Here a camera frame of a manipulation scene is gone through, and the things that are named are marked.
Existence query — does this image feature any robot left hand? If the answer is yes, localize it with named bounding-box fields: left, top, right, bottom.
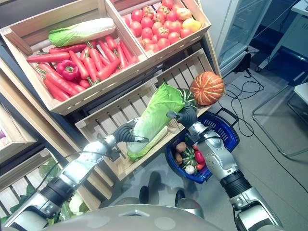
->
left=114, top=117, right=150, bottom=144

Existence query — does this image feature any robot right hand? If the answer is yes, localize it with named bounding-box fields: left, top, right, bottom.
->
left=167, top=104, right=198, bottom=127

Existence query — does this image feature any large green napa cabbage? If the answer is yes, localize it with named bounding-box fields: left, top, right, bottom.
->
left=126, top=82, right=186, bottom=161

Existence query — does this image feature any blue plastic shopping basket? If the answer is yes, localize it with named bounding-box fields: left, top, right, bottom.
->
left=165, top=107, right=240, bottom=185

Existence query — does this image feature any dark green striped squash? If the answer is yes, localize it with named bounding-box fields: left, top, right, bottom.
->
left=178, top=88, right=199, bottom=108

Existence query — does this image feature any slatted wooden crate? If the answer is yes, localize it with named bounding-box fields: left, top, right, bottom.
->
left=75, top=48, right=222, bottom=181

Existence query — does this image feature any orange ribbed pumpkin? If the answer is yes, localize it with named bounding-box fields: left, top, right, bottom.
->
left=190, top=71, right=226, bottom=106

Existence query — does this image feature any green white striped squash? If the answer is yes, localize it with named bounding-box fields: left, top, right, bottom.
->
left=181, top=147, right=198, bottom=169

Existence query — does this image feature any small red bell pepper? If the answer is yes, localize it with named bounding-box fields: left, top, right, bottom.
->
left=193, top=150, right=205, bottom=164

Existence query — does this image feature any robot left dark foot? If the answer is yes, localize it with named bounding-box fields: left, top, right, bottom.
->
left=139, top=185, right=150, bottom=204

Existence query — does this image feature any robot dark foot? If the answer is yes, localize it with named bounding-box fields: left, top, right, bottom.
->
left=139, top=185, right=150, bottom=204
left=175, top=189, right=186, bottom=205

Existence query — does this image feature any orange carrot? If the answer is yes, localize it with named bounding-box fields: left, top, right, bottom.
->
left=119, top=40, right=134, bottom=64
left=35, top=63, right=57, bottom=76
left=97, top=40, right=116, bottom=62
left=26, top=51, right=71, bottom=64
left=104, top=35, right=118, bottom=51
left=77, top=78, right=92, bottom=90
left=65, top=80, right=86, bottom=93
left=127, top=55, right=140, bottom=67
left=96, top=58, right=121, bottom=81
left=69, top=50, right=90, bottom=80
left=44, top=71, right=79, bottom=97
left=43, top=77, right=71, bottom=102
left=116, top=43, right=128, bottom=69
left=82, top=56, right=98, bottom=84
left=87, top=41, right=104, bottom=72

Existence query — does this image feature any wooden crate with tomatoes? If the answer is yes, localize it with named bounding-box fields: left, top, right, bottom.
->
left=105, top=0, right=212, bottom=60

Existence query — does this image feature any black power adapter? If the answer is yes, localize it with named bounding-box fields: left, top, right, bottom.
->
left=236, top=51, right=252, bottom=73

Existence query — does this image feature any robot right dark foot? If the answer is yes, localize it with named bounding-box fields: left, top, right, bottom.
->
left=175, top=189, right=186, bottom=205

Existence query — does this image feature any white cauliflower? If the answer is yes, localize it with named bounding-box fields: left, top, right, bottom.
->
left=69, top=192, right=84, bottom=216

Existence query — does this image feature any green leafy vegetable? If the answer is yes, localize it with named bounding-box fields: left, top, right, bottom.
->
left=1, top=156, right=89, bottom=223

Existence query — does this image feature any silver robot torso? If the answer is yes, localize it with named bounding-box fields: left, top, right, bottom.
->
left=45, top=197, right=227, bottom=231

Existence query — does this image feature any large red bell pepper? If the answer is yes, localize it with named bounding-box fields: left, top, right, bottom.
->
left=56, top=59, right=80, bottom=81

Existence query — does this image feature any yellow orange citrus fruit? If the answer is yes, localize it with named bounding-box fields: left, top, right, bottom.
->
left=182, top=18, right=202, bottom=33

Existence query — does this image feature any glass door refrigerator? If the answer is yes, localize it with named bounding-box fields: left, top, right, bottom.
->
left=215, top=0, right=273, bottom=76

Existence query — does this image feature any long red chili pepper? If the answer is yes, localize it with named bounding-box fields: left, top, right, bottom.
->
left=49, top=43, right=88, bottom=54

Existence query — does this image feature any small wooden side crate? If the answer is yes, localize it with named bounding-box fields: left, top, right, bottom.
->
left=0, top=103, right=38, bottom=165

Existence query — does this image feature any wooden crate with carrots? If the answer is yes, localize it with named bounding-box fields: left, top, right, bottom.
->
left=0, top=0, right=148, bottom=116

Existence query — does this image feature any pale napa cabbage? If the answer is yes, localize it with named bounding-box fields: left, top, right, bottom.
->
left=48, top=17, right=116, bottom=48

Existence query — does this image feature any wooden crate with greens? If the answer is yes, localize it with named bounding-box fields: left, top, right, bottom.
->
left=0, top=147, right=114, bottom=225

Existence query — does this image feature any white desk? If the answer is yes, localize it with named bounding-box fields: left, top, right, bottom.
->
left=257, top=0, right=308, bottom=71

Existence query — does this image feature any black floor cable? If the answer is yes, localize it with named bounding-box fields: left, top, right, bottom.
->
left=218, top=67, right=293, bottom=157

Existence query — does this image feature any metal chair frame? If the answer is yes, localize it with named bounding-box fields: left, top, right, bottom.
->
left=251, top=82, right=308, bottom=159

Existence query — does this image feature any wooden display shelf frame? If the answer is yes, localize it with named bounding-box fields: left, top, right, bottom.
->
left=0, top=0, right=225, bottom=212

